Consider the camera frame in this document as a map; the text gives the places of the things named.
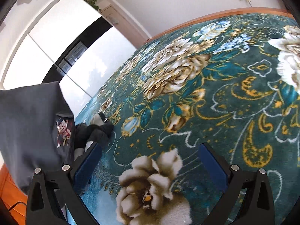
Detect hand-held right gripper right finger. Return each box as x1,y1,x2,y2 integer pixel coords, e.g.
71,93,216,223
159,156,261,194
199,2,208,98
197,143,276,225

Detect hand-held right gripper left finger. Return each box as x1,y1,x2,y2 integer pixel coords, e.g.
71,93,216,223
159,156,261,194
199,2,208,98
25,142,104,225

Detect grey cartoon print sweatpants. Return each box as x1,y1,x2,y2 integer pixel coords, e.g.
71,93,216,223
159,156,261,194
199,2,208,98
0,81,76,195

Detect navy and white garment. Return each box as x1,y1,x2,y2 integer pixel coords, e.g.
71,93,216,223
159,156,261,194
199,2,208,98
74,112,115,156

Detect teal floral blanket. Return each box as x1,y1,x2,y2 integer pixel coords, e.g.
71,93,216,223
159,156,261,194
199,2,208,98
75,12,300,225

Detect orange wooden headboard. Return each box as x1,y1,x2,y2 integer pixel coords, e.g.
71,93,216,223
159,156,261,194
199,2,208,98
0,163,29,216

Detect white and black wardrobe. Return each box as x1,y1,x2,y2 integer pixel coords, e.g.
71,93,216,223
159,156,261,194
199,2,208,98
0,0,139,99

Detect beige wooden door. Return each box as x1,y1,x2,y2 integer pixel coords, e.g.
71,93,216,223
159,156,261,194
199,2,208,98
97,0,153,50

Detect black cable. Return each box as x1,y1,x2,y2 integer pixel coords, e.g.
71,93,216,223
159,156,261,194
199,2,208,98
8,201,28,213

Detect orange wooden bed frame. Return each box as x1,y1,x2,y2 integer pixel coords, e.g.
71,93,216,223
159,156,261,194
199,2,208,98
143,7,294,44

